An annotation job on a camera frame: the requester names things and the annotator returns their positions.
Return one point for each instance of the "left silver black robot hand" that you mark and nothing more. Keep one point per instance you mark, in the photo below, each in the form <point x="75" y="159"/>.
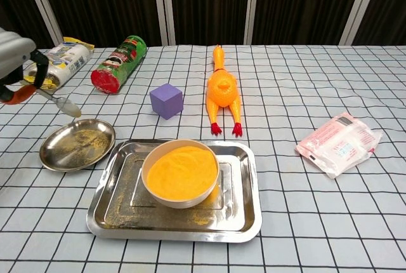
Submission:
<point x="12" y="54"/>

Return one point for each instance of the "silver metal spoon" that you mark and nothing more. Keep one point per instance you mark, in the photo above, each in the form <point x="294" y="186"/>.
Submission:
<point x="69" y="109"/>

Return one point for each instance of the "beige round bowl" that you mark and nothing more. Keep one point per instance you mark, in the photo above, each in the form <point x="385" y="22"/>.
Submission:
<point x="177" y="203"/>

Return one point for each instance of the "rectangular steel tray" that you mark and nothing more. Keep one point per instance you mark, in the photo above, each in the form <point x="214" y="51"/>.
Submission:
<point x="234" y="222"/>

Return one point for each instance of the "white grid-patterned tablecloth table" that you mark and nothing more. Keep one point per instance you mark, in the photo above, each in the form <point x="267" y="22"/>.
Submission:
<point x="317" y="222"/>

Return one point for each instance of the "yellow white roll package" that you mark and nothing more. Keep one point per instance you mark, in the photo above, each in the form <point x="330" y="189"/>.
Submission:
<point x="69" y="60"/>

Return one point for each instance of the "green Pringles can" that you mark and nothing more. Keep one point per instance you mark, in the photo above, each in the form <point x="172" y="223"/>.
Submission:
<point x="120" y="63"/>

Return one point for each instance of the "round steel plate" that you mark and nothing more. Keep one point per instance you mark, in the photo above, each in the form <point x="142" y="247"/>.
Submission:
<point x="76" y="146"/>

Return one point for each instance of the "purple foam cube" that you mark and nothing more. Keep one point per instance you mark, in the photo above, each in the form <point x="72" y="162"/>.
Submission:
<point x="166" y="101"/>

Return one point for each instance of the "yellow powder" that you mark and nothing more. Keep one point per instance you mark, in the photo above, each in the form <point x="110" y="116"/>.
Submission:
<point x="180" y="174"/>

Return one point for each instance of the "orange rubber chicken toy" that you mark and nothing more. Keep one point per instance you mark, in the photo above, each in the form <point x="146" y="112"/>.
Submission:
<point x="222" y="89"/>

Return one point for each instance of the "pink white plastic packet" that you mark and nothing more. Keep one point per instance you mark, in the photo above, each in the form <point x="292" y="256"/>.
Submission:
<point x="336" y="146"/>

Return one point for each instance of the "white screen frame post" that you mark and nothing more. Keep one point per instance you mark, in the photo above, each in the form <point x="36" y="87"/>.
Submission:
<point x="358" y="6"/>
<point x="45" y="3"/>
<point x="253" y="0"/>
<point x="168" y="6"/>

